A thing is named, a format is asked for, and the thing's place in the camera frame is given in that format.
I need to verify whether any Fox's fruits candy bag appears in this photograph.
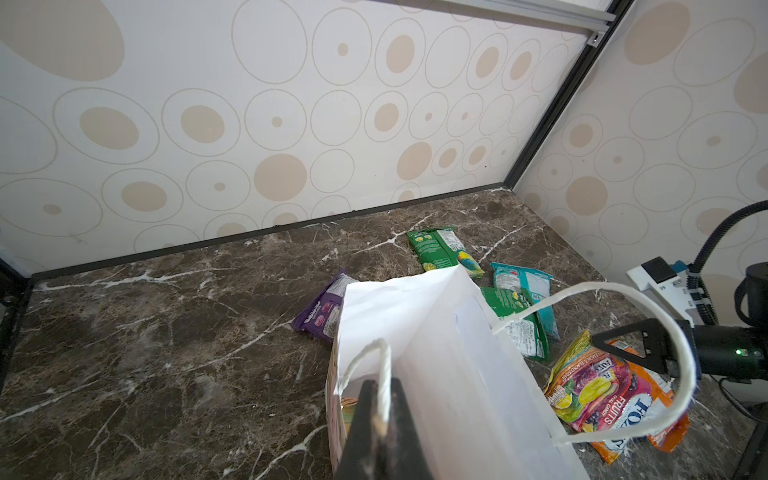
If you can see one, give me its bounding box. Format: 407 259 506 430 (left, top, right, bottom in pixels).
544 331 674 433
340 397 358 435

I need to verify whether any horizontal aluminium back bar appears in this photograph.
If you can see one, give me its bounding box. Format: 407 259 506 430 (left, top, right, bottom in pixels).
390 1 617 33

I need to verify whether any orange candy bag face down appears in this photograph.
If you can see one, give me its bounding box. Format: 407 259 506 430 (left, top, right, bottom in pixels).
611 340 692 454

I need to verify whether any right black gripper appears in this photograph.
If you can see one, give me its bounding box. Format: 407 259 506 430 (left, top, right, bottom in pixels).
591 263 767 381

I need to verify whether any far green snack bag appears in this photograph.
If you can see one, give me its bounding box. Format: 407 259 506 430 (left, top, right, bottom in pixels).
407 227 484 278

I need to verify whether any black left frame post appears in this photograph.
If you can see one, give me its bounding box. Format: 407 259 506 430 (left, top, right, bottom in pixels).
0 260 33 388

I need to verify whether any green snack bag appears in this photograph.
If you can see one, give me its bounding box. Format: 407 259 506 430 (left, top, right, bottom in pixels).
481 287 549 362
407 227 484 278

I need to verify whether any near green snack bag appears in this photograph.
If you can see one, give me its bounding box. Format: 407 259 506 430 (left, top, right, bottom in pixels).
481 287 549 362

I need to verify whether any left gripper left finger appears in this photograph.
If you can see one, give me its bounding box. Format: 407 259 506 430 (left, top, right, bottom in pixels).
333 380 381 480

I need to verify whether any black right frame post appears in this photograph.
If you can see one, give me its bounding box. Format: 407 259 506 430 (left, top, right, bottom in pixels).
504 0 635 190

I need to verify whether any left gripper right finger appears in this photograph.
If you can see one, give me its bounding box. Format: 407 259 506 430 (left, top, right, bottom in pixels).
383 378 433 480

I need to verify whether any white paper gift bag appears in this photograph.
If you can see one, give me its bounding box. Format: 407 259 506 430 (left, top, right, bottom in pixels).
326 266 697 479

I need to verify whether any teal snack bag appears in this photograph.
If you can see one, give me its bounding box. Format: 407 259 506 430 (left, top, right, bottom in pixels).
491 263 561 341

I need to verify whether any right black corrugated cable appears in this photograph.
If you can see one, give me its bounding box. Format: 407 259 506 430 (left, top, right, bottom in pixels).
686 199 768 328

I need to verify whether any small purple snack bag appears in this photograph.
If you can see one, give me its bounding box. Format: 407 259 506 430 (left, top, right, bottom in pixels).
291 271 357 345

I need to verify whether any black frame post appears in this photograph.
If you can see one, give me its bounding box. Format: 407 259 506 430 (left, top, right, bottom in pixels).
504 0 635 190
0 260 33 388

